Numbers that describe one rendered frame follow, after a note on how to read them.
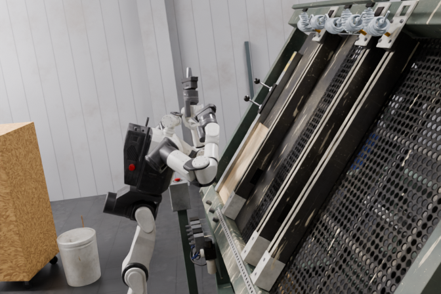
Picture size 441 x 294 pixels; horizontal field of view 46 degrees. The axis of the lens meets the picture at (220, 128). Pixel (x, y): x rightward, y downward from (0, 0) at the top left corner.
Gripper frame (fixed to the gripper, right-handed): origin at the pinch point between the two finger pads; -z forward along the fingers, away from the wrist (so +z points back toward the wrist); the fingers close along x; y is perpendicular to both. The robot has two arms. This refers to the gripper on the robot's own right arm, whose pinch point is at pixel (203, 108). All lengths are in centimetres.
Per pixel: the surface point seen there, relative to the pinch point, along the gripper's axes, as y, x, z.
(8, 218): 34, 191, -76
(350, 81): -10, -67, 57
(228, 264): 26, 21, 75
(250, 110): 48, -11, -38
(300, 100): 19, -44, 16
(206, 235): 52, 41, 29
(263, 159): 27.9, -11.8, 27.8
